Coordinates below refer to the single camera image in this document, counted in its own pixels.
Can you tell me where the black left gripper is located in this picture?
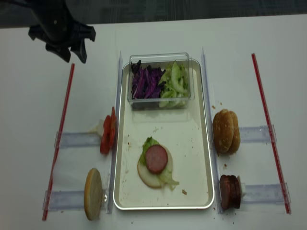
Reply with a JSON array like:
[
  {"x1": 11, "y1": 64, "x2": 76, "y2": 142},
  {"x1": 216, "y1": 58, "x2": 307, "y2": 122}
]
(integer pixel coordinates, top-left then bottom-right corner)
[{"x1": 25, "y1": 0, "x2": 96, "y2": 64}]

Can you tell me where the shredded purple cabbage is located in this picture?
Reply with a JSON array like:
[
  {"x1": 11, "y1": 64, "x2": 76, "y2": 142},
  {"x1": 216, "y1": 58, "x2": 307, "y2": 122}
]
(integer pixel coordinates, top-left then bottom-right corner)
[{"x1": 130, "y1": 60, "x2": 165, "y2": 99}]

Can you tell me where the white tomato pusher block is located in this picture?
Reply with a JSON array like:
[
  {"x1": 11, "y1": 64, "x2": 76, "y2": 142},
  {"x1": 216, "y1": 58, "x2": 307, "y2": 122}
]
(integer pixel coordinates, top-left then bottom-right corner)
[{"x1": 89, "y1": 119, "x2": 104, "y2": 137}]

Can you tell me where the back tomato slice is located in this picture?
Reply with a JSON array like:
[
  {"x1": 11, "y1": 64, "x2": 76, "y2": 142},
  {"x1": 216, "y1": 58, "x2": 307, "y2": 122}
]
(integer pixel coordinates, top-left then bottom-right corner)
[{"x1": 109, "y1": 107, "x2": 117, "y2": 148}]

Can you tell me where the tomato slice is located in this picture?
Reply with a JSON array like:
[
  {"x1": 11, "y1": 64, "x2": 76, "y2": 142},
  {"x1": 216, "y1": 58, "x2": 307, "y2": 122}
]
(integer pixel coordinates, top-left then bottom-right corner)
[
  {"x1": 109, "y1": 107, "x2": 117, "y2": 148},
  {"x1": 100, "y1": 115, "x2": 111, "y2": 155}
]

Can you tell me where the clear tomato pusher track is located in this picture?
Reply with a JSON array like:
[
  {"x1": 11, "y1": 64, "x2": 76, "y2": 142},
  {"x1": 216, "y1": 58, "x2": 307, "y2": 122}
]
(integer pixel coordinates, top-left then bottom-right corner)
[{"x1": 54, "y1": 132, "x2": 101, "y2": 149}]

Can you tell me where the front tomato slice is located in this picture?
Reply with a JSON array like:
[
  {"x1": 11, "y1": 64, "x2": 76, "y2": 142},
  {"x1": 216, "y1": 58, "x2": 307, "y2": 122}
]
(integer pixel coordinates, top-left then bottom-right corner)
[{"x1": 100, "y1": 115, "x2": 111, "y2": 155}]

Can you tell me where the green lettuce in container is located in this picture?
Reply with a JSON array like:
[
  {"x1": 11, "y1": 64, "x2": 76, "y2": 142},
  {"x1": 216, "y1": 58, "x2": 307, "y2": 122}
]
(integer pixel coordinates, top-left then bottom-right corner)
[{"x1": 158, "y1": 61, "x2": 189, "y2": 108}]

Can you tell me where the lettuce leaf on bun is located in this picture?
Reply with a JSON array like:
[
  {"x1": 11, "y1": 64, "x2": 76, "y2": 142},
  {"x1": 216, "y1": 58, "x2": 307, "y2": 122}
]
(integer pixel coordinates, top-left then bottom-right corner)
[{"x1": 137, "y1": 137, "x2": 179, "y2": 190}]

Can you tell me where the rear dark meat patty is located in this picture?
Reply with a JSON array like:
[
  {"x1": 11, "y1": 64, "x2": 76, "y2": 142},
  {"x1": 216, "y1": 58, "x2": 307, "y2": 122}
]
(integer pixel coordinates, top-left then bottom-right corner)
[{"x1": 230, "y1": 175, "x2": 241, "y2": 209}]

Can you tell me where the clear plastic salad container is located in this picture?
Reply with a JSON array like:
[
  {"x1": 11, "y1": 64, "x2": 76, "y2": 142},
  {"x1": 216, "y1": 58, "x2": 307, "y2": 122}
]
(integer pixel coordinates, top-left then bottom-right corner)
[{"x1": 127, "y1": 52, "x2": 194, "y2": 110}]

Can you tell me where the round ham slice on bun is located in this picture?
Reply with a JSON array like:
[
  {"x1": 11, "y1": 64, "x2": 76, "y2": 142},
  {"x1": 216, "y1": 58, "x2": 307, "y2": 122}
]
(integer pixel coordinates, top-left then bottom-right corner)
[{"x1": 145, "y1": 145, "x2": 168, "y2": 174}]

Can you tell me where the cream metal tray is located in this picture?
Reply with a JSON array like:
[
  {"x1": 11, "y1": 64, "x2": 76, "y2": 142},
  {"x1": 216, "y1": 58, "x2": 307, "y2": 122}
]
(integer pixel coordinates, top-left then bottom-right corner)
[{"x1": 113, "y1": 60, "x2": 214, "y2": 210}]

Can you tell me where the upright bun half left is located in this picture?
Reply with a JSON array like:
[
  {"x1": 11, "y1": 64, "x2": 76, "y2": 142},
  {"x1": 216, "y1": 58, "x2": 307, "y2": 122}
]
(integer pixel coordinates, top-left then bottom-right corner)
[{"x1": 84, "y1": 168, "x2": 103, "y2": 220}]

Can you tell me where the clear bun pusher track left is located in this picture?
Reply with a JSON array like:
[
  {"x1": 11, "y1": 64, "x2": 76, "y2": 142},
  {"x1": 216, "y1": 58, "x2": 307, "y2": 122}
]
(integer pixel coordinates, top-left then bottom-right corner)
[{"x1": 42, "y1": 189, "x2": 107, "y2": 212}]

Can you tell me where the clear bun pusher track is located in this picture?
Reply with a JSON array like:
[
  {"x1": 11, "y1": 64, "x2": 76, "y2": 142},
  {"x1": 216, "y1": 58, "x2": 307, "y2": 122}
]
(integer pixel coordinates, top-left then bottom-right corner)
[
  {"x1": 239, "y1": 125, "x2": 276, "y2": 143},
  {"x1": 42, "y1": 189, "x2": 107, "y2": 212}
]

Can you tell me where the bottom bun on tray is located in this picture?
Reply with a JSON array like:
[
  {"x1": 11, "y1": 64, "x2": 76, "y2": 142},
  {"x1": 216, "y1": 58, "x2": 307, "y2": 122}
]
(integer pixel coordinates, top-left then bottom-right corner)
[{"x1": 137, "y1": 145, "x2": 177, "y2": 191}]

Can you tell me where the left red strip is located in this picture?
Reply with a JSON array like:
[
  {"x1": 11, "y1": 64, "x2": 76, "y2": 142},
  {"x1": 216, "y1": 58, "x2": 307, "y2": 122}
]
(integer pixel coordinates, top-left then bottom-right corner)
[{"x1": 42, "y1": 63, "x2": 75, "y2": 221}]

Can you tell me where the red strip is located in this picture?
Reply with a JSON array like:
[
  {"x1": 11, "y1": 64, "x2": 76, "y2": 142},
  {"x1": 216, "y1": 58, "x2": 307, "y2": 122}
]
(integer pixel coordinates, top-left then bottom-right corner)
[
  {"x1": 251, "y1": 53, "x2": 292, "y2": 215},
  {"x1": 42, "y1": 63, "x2": 75, "y2": 221}
]

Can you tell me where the front sesame bun top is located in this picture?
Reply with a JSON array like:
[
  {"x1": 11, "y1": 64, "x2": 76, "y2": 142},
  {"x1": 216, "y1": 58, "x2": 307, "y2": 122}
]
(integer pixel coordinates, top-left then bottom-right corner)
[{"x1": 213, "y1": 109, "x2": 234, "y2": 154}]

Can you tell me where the clear bun pusher track right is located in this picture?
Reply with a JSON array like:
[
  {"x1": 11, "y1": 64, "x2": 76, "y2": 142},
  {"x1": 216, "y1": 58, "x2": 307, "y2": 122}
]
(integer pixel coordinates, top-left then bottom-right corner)
[{"x1": 239, "y1": 125, "x2": 276, "y2": 143}]

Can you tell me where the white patty pusher block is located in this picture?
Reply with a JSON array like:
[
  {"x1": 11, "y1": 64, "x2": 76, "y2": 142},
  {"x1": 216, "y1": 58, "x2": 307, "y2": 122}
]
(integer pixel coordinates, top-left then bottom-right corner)
[{"x1": 237, "y1": 176, "x2": 246, "y2": 199}]

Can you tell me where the clear patty pusher track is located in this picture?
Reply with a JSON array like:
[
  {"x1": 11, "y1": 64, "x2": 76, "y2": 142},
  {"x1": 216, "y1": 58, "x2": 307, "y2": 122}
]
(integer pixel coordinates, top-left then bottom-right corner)
[{"x1": 241, "y1": 184, "x2": 291, "y2": 205}]

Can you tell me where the right red strip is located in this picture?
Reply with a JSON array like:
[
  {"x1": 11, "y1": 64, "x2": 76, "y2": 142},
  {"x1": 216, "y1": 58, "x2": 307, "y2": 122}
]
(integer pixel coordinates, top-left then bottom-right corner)
[{"x1": 251, "y1": 53, "x2": 292, "y2": 215}]

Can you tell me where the right long clear rail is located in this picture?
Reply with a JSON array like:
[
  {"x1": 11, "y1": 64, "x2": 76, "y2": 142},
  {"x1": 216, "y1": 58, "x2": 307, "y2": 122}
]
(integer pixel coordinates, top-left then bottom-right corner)
[{"x1": 201, "y1": 48, "x2": 223, "y2": 214}]

